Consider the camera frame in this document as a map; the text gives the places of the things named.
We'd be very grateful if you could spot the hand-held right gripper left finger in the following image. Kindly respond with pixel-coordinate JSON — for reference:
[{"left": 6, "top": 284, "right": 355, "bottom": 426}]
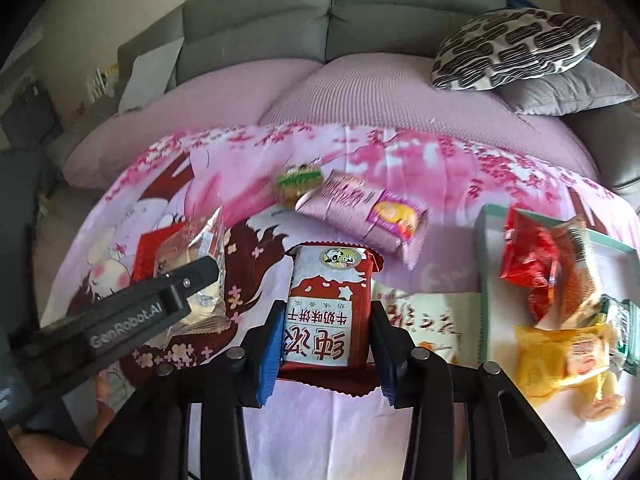
[{"left": 82, "top": 301, "right": 287, "bottom": 480}]

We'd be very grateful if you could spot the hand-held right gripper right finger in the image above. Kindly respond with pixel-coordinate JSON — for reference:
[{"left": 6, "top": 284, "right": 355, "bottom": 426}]
[{"left": 369, "top": 302, "right": 576, "bottom": 480}]

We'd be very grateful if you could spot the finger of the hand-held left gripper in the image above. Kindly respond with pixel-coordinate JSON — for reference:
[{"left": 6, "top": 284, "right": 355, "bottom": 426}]
[{"left": 167, "top": 256, "right": 221, "bottom": 307}]

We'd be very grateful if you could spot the clear round pastry packet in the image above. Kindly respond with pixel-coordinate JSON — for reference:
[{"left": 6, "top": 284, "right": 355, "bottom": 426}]
[{"left": 152, "top": 205, "right": 228, "bottom": 336}]

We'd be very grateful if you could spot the red and white biscuit packet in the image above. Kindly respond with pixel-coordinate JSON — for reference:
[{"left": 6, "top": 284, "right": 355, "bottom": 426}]
[{"left": 277, "top": 242, "right": 385, "bottom": 396}]

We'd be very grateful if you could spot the red snack packet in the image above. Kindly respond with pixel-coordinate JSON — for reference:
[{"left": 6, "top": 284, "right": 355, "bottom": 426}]
[{"left": 501, "top": 208, "right": 561, "bottom": 323}]

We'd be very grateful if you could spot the white box with teal rim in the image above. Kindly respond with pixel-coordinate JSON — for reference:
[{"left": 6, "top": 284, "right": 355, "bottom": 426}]
[{"left": 472, "top": 205, "right": 640, "bottom": 463}]

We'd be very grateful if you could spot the clear beige snack packet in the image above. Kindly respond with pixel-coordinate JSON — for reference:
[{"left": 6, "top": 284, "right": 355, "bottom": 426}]
[{"left": 545, "top": 217, "right": 606, "bottom": 331}]

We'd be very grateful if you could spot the green snack packet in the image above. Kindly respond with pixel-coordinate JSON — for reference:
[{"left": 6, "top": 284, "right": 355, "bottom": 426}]
[{"left": 600, "top": 294, "right": 640, "bottom": 376}]

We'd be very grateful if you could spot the person's left hand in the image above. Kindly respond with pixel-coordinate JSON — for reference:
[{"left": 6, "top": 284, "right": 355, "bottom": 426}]
[{"left": 10, "top": 375, "right": 118, "bottom": 480}]

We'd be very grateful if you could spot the red foil box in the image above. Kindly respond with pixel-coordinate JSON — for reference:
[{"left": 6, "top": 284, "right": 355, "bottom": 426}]
[{"left": 131, "top": 224, "right": 191, "bottom": 283}]

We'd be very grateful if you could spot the white packet with orange print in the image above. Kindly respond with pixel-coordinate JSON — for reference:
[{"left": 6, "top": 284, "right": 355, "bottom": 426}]
[{"left": 372, "top": 280, "right": 488, "bottom": 366}]

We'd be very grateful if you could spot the small green packet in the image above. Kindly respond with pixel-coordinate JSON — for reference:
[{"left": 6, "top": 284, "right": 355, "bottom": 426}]
[{"left": 272, "top": 157, "right": 325, "bottom": 208}]

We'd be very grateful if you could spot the small purple and orange packet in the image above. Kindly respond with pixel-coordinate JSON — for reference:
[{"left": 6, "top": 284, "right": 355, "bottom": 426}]
[{"left": 365, "top": 188, "right": 430, "bottom": 251}]

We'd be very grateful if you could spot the yellow snack packet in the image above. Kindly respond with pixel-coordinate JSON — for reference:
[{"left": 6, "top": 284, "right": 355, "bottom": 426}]
[{"left": 514, "top": 324, "right": 626, "bottom": 421}]

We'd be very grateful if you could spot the pink snack packet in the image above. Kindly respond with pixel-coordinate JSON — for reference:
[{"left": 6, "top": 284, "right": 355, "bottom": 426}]
[{"left": 295, "top": 170, "right": 431, "bottom": 271}]

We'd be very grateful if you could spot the white flat board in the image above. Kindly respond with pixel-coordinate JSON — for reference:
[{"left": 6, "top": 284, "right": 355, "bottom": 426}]
[{"left": 117, "top": 37, "right": 183, "bottom": 113}]

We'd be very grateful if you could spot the floral printed blanket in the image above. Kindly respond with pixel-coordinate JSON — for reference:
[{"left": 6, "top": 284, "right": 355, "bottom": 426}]
[{"left": 40, "top": 122, "right": 640, "bottom": 480}]

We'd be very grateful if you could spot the dark side cabinet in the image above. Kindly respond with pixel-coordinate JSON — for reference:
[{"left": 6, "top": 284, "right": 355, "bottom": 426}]
[{"left": 0, "top": 82, "right": 63, "bottom": 148}]

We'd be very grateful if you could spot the grey sofa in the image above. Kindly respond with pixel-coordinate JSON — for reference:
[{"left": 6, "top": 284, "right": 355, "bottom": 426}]
[{"left": 117, "top": 0, "right": 640, "bottom": 196}]

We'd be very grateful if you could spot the pink quilted sofa cover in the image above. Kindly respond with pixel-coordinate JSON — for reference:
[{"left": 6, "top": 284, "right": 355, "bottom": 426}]
[{"left": 62, "top": 55, "right": 598, "bottom": 191}]

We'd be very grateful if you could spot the grey pillow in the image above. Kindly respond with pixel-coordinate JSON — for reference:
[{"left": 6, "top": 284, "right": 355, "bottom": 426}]
[{"left": 500, "top": 62, "right": 638, "bottom": 116}]

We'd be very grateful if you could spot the black and white patterned pillow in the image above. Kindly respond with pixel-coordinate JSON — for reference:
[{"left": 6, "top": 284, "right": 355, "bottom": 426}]
[{"left": 432, "top": 7, "right": 602, "bottom": 92}]

